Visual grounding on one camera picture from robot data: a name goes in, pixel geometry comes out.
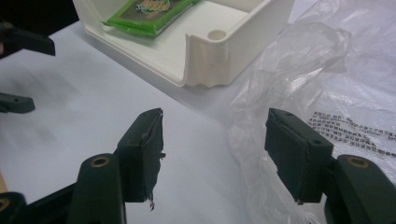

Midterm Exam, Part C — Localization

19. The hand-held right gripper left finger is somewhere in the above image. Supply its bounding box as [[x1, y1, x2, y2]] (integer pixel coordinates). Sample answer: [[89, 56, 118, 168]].
[[115, 107, 166, 203]]

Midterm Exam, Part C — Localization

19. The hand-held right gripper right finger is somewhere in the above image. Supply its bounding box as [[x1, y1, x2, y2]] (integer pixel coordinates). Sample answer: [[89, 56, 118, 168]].
[[263, 107, 334, 205]]

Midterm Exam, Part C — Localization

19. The clear plastic bag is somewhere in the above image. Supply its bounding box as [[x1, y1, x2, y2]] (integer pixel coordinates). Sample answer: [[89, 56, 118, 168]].
[[226, 0, 396, 224]]

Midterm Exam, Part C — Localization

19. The green snack packet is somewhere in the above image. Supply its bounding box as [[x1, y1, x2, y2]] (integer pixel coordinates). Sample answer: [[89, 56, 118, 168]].
[[101, 0, 204, 38]]

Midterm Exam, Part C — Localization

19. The white plastic box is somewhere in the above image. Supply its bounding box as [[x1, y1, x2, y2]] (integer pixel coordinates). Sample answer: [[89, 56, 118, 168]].
[[72, 0, 296, 89]]

